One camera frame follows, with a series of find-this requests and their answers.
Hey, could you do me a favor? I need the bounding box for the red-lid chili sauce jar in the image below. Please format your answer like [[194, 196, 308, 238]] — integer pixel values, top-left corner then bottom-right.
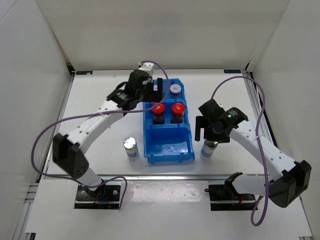
[[151, 103, 166, 125]]

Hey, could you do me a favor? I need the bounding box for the blue-label white seasoning bottle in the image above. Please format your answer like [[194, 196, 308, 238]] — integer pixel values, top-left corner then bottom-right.
[[123, 136, 140, 160]]

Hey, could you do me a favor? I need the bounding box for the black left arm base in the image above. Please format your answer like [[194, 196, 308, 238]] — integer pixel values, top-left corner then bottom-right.
[[73, 181, 122, 210]]

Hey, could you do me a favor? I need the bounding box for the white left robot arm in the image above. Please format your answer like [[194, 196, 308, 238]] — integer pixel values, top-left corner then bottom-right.
[[52, 63, 163, 200]]

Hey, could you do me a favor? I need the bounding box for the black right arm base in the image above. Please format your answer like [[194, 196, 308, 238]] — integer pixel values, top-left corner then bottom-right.
[[204, 184, 256, 212]]

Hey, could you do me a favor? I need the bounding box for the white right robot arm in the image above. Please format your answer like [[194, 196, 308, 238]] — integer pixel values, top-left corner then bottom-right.
[[195, 99, 312, 208]]

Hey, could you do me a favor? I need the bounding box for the blue three-compartment plastic bin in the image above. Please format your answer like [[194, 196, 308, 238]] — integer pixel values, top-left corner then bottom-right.
[[143, 78, 195, 164]]

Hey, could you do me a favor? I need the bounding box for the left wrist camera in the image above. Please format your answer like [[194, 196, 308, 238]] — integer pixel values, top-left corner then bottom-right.
[[138, 62, 155, 76]]

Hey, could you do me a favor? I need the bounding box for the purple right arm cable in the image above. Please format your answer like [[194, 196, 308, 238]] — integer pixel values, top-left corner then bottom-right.
[[211, 76, 271, 227]]

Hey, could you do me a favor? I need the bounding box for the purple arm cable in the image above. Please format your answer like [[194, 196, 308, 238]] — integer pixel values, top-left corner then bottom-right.
[[31, 59, 169, 210], [211, 76, 271, 227]]

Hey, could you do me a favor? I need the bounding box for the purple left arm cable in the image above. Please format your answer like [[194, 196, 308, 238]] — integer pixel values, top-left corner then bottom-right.
[[31, 59, 169, 210]]

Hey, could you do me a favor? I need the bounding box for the aluminium table edge rail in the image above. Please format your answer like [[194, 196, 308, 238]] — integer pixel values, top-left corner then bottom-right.
[[39, 173, 273, 181]]

